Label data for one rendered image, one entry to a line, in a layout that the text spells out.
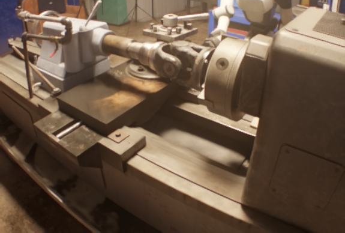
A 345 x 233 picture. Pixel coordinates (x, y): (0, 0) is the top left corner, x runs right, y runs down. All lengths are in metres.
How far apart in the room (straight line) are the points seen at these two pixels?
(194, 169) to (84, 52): 0.66
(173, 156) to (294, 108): 0.51
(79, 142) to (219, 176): 0.48
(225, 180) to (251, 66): 0.42
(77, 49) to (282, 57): 0.89
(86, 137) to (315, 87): 0.77
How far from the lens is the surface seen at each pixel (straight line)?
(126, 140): 0.99
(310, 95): 0.58
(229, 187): 0.89
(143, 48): 1.04
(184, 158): 0.96
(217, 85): 0.80
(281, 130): 0.63
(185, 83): 0.97
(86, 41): 1.21
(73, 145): 1.00
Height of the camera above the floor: 1.48
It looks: 31 degrees down
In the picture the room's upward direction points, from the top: straight up
